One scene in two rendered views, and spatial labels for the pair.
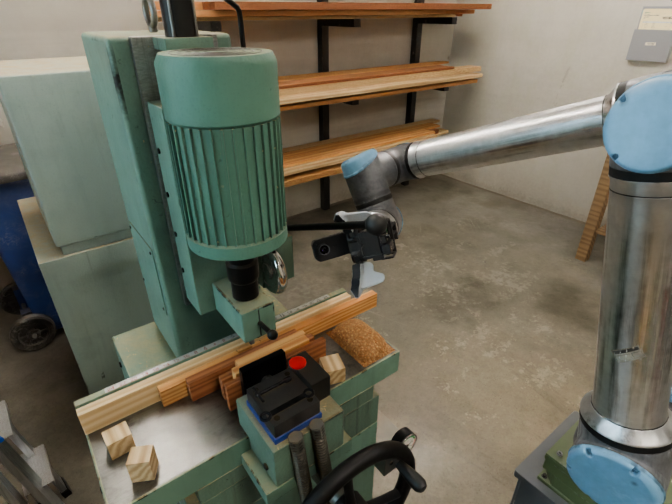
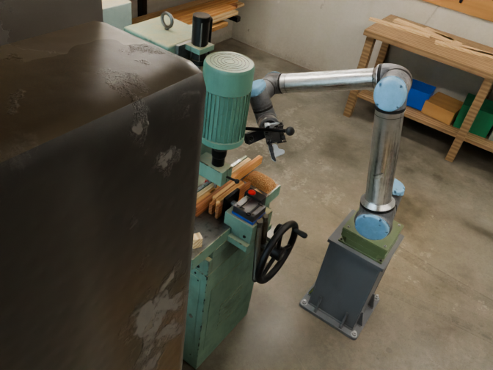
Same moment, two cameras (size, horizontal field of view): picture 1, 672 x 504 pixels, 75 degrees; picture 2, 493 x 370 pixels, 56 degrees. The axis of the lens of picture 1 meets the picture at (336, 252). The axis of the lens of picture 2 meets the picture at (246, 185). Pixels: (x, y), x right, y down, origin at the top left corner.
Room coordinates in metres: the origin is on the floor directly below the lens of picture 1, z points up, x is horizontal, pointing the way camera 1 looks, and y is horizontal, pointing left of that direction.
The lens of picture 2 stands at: (-0.70, 0.65, 2.17)
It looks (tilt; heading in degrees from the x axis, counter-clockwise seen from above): 39 degrees down; 337
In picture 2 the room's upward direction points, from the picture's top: 10 degrees clockwise
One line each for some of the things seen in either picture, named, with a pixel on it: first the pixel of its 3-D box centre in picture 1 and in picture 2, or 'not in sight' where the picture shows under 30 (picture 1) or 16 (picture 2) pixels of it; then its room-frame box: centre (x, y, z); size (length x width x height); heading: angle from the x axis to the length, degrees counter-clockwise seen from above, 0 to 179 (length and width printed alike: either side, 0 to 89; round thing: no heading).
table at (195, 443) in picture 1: (269, 408); (229, 216); (0.60, 0.13, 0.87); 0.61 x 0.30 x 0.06; 127
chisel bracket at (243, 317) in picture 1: (244, 308); (213, 169); (0.72, 0.19, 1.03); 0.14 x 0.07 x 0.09; 37
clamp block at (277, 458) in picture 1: (290, 421); (247, 219); (0.53, 0.08, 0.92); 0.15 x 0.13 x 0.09; 127
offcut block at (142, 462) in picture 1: (142, 463); (196, 240); (0.44, 0.31, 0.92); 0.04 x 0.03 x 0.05; 99
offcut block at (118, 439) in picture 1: (118, 440); not in sight; (0.49, 0.37, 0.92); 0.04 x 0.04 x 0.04; 40
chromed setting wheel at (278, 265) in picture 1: (271, 269); not in sight; (0.88, 0.15, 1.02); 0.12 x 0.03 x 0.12; 37
